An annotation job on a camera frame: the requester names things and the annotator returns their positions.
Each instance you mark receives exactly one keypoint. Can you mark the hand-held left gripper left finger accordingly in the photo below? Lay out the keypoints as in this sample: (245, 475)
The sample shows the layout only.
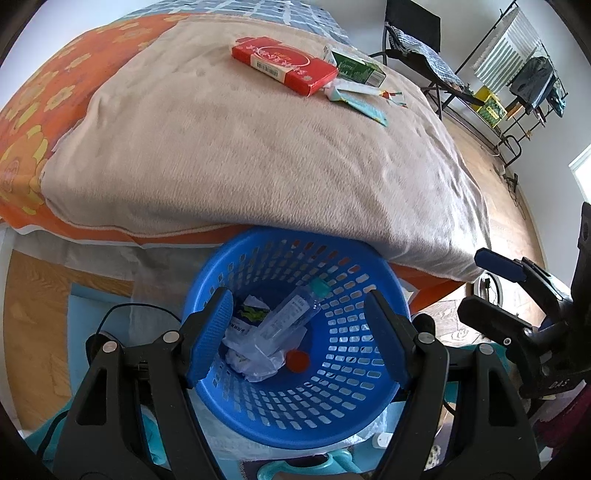
(212, 337)

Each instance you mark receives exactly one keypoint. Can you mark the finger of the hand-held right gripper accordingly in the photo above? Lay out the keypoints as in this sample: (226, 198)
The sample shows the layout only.
(494, 321)
(498, 265)

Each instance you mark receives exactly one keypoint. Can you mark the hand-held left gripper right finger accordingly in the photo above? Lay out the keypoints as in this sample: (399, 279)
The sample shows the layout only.
(388, 337)

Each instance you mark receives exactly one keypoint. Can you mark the clear plastic bag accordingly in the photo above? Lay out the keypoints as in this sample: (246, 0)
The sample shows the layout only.
(238, 344)

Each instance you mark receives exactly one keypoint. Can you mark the clear plastic bottle teal cap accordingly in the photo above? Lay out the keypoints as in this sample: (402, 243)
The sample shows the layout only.
(291, 314)

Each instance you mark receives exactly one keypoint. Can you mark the orange plastic cap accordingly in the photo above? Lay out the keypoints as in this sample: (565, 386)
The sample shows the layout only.
(297, 360)

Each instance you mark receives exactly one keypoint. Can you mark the blue plastic basket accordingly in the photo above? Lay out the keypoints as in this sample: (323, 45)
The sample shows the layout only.
(300, 415)

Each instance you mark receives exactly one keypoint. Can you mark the round white floor device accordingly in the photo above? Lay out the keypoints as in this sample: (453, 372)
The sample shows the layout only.
(490, 288)

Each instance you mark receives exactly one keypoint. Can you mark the pink cloth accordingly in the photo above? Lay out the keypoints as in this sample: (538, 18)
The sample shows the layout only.
(563, 424)

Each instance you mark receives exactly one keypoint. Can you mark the window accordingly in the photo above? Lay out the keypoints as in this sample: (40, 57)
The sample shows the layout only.
(582, 170)

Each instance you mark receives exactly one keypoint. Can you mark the black clothes rack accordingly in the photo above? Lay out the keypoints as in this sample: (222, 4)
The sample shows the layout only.
(508, 138)

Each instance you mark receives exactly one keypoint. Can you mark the teal plastic object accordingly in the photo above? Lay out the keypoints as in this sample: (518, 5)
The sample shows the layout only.
(332, 464)

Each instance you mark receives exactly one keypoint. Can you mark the yellow plastic crate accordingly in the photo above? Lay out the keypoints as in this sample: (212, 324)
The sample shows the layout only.
(491, 105)

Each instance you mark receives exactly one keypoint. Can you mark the teal hanging garment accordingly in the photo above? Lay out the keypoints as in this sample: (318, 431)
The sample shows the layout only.
(559, 99)

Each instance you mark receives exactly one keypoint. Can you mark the beige fleece blanket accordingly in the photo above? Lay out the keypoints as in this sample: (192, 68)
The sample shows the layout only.
(231, 152)

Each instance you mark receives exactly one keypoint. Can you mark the dark hanging jacket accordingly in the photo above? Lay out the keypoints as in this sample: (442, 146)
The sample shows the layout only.
(531, 81)

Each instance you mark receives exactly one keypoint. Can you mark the colourful printed wrapper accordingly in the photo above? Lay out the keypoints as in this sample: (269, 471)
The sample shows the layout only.
(369, 109)

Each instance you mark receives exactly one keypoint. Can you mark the striped hanging towel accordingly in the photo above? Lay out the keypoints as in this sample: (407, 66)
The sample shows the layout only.
(508, 50)

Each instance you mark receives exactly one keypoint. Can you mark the striped chair cushion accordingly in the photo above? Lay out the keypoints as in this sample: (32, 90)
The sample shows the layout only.
(425, 55)

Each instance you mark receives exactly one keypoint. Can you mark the white long wrapper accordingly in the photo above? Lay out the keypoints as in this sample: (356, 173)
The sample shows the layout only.
(355, 87)

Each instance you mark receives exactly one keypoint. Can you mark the green drink carton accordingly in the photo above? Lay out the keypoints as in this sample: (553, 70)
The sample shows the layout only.
(360, 69)

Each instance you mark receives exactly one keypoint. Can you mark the black folding chair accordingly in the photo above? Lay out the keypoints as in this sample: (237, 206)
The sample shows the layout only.
(411, 14)

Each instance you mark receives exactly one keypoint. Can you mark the red cardboard box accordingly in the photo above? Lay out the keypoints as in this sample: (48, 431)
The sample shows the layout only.
(281, 62)

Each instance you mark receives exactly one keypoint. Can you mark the orange floral blanket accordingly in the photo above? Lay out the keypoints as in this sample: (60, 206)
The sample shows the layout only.
(55, 92)

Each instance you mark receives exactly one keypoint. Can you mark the blue checked bedsheet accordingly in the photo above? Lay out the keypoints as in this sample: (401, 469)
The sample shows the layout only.
(277, 9)

